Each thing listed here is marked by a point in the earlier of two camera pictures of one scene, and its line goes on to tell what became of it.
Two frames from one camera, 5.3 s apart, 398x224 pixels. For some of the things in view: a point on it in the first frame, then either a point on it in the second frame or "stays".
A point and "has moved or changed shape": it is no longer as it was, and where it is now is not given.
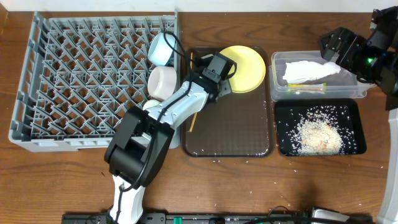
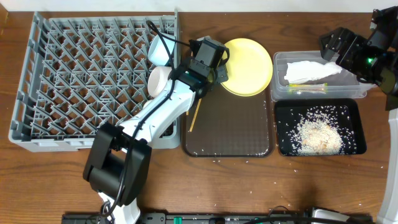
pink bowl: x=161 y=82 stays
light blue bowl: x=159 y=50 stays
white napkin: x=300 y=70 stays
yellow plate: x=250 y=69 has moved or changed shape
